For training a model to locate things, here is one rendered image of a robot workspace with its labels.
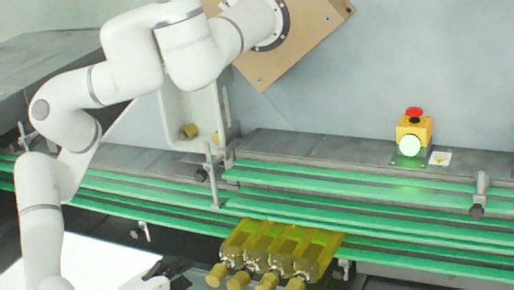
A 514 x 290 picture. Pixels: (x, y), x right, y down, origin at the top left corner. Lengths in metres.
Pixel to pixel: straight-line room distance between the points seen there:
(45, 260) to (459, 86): 0.92
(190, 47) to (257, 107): 0.50
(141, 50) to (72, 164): 0.30
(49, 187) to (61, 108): 0.15
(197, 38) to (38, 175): 0.40
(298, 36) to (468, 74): 0.37
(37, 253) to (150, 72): 0.40
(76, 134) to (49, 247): 0.23
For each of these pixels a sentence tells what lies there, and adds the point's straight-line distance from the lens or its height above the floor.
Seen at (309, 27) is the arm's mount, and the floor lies 0.84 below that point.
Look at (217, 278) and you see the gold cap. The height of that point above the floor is 1.16.
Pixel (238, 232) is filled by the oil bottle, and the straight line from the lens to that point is 1.33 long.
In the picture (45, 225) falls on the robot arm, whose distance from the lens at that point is 1.10.
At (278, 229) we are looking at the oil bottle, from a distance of 1.32.
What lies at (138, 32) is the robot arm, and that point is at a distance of 1.05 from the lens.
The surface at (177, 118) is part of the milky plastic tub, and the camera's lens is 1.56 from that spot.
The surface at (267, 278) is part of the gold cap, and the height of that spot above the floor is 1.14.
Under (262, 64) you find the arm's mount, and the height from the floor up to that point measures 0.84.
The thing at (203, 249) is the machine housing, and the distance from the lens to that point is 1.62.
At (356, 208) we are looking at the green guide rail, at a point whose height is 0.91.
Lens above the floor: 1.95
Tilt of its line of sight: 52 degrees down
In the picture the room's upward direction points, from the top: 136 degrees counter-clockwise
